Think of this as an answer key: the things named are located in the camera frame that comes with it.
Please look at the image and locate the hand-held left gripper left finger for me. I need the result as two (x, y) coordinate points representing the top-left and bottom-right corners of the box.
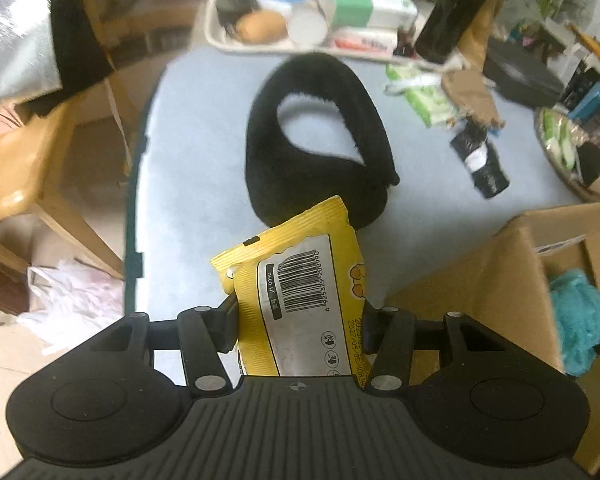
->
(87, 292), (241, 396)

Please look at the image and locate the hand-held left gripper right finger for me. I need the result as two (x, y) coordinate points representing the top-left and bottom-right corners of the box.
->
(365, 302), (513, 396)

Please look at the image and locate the yellow snack packet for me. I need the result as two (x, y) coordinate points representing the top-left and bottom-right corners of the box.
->
(210, 195), (368, 391)

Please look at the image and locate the brown cardboard box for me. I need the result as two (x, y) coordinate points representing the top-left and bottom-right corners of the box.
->
(382, 200), (600, 476)

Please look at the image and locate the black fleece earmuff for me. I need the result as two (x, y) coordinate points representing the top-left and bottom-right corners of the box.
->
(245, 52), (401, 231)

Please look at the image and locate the teal fluffy cloth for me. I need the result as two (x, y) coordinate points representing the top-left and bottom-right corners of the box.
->
(550, 269), (600, 378)

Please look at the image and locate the crumpled white plastic bag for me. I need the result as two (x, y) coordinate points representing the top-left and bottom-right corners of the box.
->
(17, 260), (128, 356)

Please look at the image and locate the small black foil packet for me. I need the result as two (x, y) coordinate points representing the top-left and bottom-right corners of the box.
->
(450, 122), (510, 200)

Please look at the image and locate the green wipes packet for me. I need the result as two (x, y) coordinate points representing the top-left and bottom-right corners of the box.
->
(402, 82), (463, 128)

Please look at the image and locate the woven basket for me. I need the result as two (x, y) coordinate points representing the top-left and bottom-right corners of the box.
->
(534, 107), (600, 203)

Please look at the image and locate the white green crumpled wrapper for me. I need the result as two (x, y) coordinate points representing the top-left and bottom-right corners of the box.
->
(384, 62), (438, 93)

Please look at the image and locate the torn brown cardboard piece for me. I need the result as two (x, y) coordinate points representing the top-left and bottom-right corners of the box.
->
(440, 69), (506, 133)

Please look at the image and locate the wooden chair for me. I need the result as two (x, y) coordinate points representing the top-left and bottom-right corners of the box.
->
(0, 50), (136, 281)

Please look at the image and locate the black round pouch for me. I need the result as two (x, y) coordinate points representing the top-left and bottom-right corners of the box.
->
(575, 142), (600, 186)

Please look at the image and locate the long white tray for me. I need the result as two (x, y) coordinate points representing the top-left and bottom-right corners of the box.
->
(204, 0), (431, 63)

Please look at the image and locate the flat white printed box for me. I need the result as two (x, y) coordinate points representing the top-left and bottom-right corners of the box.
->
(330, 27), (398, 56)

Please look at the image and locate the dark grey zip case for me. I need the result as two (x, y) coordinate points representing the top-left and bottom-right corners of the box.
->
(482, 37), (566, 108)

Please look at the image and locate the brown round lump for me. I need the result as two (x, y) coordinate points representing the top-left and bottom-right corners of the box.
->
(235, 9), (287, 45)

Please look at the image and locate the white capped bottle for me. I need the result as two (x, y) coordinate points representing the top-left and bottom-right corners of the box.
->
(286, 7), (329, 46)

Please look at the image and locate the blue carton box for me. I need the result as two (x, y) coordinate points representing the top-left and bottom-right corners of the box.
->
(567, 82), (600, 121)

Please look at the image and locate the brown paper bag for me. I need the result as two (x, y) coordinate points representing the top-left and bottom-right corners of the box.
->
(457, 0), (503, 68)

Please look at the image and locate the black hanging cloth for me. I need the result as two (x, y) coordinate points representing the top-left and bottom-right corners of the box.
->
(47, 0), (116, 96)

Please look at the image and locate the small black pouch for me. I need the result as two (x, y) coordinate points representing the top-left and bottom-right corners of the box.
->
(215, 0), (258, 26)

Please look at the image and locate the green white tissue box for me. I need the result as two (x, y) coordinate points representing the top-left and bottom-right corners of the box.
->
(315, 0), (421, 31)

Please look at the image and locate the black thermos bottle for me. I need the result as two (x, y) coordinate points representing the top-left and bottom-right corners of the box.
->
(414, 0), (496, 63)

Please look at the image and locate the yellow flat packet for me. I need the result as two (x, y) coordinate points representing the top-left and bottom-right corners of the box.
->
(565, 22), (600, 63)

